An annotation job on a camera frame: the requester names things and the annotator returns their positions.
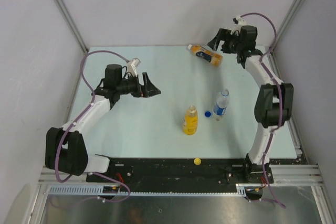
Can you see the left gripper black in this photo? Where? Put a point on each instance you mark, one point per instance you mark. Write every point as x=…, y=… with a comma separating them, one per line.
x=151, y=91

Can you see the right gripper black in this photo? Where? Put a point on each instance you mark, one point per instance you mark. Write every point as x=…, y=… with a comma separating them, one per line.
x=223, y=34

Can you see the orange juice bottle white cap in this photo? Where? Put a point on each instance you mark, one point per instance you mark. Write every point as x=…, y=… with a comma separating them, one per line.
x=205, y=54

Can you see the yellow juice bottle yellow cap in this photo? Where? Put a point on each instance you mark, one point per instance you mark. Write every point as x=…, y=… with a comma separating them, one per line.
x=190, y=123

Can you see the blue bottle cap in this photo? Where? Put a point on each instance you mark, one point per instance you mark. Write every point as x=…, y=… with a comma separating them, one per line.
x=208, y=114

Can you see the clear water bottle blue label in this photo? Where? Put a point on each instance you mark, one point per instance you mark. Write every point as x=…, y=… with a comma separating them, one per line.
x=221, y=104

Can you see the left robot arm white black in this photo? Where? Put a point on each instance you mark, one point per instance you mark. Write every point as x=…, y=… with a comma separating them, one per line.
x=65, y=146

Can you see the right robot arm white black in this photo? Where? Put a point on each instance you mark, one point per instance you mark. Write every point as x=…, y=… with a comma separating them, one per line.
x=273, y=105

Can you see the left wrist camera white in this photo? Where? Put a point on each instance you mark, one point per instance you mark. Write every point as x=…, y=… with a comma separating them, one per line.
x=131, y=66

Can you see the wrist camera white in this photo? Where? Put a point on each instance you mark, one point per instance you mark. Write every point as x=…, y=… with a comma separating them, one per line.
x=131, y=66
x=239, y=23

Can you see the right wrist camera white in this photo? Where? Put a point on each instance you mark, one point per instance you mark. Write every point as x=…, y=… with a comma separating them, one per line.
x=239, y=23

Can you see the right aluminium corner post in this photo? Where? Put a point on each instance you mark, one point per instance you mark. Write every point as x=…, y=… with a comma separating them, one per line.
x=291, y=14

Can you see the aluminium corner post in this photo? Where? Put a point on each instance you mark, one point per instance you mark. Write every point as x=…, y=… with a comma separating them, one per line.
x=291, y=14
x=71, y=24

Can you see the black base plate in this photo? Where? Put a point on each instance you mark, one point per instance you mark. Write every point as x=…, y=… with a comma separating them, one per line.
x=173, y=175

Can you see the left aluminium corner post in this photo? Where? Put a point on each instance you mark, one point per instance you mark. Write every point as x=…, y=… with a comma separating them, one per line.
x=71, y=24

